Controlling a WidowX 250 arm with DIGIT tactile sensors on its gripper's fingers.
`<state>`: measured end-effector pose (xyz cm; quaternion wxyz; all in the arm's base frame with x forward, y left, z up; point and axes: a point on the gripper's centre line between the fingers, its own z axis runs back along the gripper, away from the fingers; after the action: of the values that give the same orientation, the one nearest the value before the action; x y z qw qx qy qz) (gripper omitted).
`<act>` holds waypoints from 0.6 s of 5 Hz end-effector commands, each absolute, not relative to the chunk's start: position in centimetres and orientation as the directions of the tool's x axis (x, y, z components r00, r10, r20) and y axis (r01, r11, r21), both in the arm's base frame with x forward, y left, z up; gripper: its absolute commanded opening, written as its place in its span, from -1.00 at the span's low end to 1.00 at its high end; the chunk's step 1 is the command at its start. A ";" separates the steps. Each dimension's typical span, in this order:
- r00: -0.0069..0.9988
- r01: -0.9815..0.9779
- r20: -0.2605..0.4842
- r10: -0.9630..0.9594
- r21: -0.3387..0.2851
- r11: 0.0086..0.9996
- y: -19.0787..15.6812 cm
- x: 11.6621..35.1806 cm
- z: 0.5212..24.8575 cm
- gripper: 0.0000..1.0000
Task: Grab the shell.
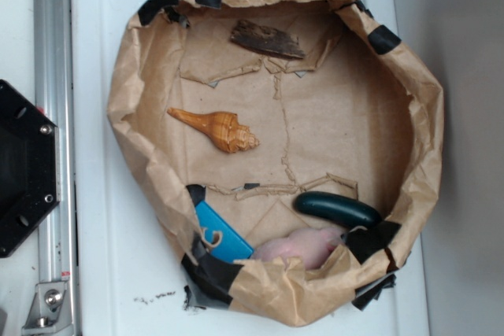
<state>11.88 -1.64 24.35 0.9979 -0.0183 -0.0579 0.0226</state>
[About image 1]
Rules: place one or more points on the pink plush toy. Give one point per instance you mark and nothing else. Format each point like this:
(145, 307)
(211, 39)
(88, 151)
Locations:
(313, 246)

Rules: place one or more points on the dark brown bark piece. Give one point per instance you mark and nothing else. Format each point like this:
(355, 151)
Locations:
(266, 40)

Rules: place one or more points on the orange spiral sea shell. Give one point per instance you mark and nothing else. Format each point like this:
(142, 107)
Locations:
(222, 128)

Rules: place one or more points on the white plastic tray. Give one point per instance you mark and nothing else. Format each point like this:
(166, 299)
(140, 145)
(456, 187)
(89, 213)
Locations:
(131, 282)

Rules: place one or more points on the metal corner bracket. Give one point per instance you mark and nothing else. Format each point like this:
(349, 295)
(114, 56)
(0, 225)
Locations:
(50, 312)

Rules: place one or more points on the blue rectangular block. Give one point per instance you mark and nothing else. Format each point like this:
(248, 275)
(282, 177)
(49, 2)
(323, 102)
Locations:
(224, 242)

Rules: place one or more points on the dark green cucumber toy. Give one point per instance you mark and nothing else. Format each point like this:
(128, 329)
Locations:
(344, 211)

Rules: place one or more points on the brown paper bag bin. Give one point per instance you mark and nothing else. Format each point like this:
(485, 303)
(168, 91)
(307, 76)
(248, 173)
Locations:
(360, 116)

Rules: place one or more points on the aluminium extrusion rail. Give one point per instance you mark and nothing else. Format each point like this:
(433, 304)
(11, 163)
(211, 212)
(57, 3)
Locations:
(53, 93)

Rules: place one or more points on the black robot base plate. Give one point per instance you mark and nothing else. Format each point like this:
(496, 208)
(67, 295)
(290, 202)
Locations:
(29, 178)

